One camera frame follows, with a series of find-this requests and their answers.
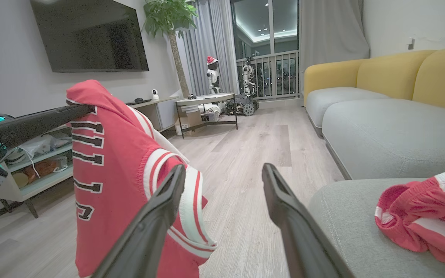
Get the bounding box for white plastic bag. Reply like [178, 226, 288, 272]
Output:
[6, 133, 72, 164]

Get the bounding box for cardboard box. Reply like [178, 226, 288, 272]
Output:
[175, 110, 204, 136]

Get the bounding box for white balcony railing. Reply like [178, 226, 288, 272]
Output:
[236, 49, 299, 100]

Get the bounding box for red shorts with white stripes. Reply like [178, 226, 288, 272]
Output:
[374, 167, 445, 269]

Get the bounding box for light grey sheer curtain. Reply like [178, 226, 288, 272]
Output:
[176, 0, 240, 97]

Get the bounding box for white humanoid robot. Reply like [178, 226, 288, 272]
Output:
[242, 56, 256, 97]

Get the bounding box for grey thick curtain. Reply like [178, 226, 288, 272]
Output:
[299, 0, 370, 78]

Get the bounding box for red basketball jersey with lettering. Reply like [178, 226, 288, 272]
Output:
[66, 80, 218, 278]

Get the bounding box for oval coffee table black legs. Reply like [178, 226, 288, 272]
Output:
[175, 93, 239, 139]

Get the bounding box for humanoid robot with santa hat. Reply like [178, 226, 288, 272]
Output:
[206, 56, 221, 94]

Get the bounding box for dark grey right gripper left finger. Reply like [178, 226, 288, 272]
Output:
[91, 164, 187, 278]

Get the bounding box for black flat screen television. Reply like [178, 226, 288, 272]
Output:
[29, 0, 149, 73]

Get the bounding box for wheeled rover robot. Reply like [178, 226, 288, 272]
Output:
[226, 95, 260, 116]

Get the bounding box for white television console shelf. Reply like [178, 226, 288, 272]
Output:
[0, 96, 178, 222]

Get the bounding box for green potted tree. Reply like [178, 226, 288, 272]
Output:
[142, 0, 199, 98]

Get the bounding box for glass balcony door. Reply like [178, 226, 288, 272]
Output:
[230, 0, 300, 100]

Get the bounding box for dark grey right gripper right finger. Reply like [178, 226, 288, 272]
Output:
[262, 163, 355, 278]

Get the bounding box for orange item on shelf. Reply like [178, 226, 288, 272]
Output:
[25, 160, 59, 182]

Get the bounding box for grey and yellow sofa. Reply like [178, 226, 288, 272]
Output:
[304, 44, 445, 278]

